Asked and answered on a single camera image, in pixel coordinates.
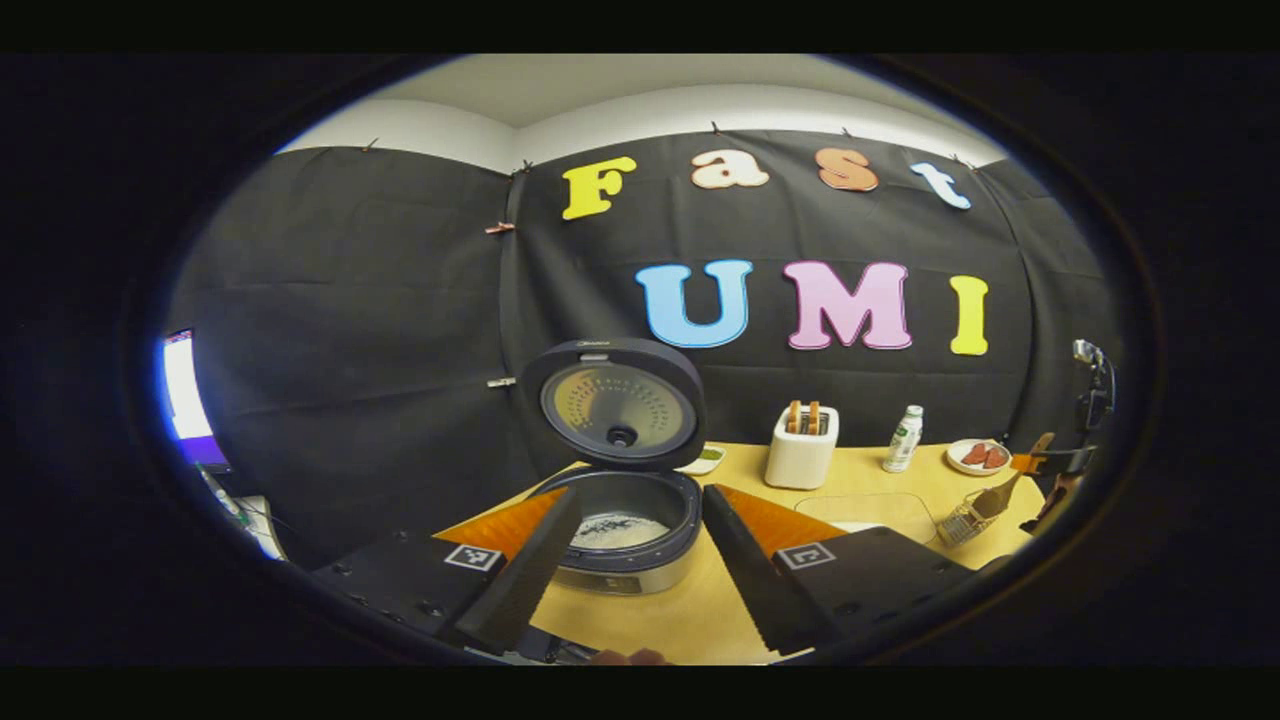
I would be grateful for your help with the white divided bean dish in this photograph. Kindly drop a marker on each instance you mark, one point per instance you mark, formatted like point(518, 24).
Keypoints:
point(705, 460)

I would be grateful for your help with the white toaster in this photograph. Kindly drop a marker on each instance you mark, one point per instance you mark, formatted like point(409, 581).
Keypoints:
point(800, 460)

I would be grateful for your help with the white round plate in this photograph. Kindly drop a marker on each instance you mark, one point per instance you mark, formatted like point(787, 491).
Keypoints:
point(955, 458)

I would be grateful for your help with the white drink bottle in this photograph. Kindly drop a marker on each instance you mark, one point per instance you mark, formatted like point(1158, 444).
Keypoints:
point(902, 445)

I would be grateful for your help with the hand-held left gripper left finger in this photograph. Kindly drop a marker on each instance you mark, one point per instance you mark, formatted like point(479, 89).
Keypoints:
point(530, 580)

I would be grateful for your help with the dark grey rice cooker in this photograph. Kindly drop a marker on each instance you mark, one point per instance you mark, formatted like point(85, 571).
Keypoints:
point(625, 405)

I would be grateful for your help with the toast slice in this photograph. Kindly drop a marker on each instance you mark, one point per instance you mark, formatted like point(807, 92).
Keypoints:
point(814, 418)
point(795, 418)

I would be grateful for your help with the computer monitor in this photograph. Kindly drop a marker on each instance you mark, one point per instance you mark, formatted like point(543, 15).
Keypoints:
point(185, 395)

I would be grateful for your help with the red meat piece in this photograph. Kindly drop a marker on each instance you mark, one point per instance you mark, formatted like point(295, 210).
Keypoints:
point(996, 458)
point(974, 454)

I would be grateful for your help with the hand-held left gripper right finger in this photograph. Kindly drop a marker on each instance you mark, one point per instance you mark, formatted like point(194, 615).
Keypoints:
point(760, 580)

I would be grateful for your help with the brown wooden spoon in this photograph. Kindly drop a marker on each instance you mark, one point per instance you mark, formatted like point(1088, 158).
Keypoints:
point(1000, 495)

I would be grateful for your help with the white rice heap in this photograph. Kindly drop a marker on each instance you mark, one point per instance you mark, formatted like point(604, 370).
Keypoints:
point(620, 530)

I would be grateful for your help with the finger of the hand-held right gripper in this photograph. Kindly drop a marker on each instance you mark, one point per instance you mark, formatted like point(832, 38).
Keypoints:
point(1060, 461)

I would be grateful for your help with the clear plastic container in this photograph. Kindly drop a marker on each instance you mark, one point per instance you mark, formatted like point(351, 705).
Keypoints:
point(880, 505)

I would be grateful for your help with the black backdrop cloth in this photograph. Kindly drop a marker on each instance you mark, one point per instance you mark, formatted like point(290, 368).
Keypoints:
point(400, 300)

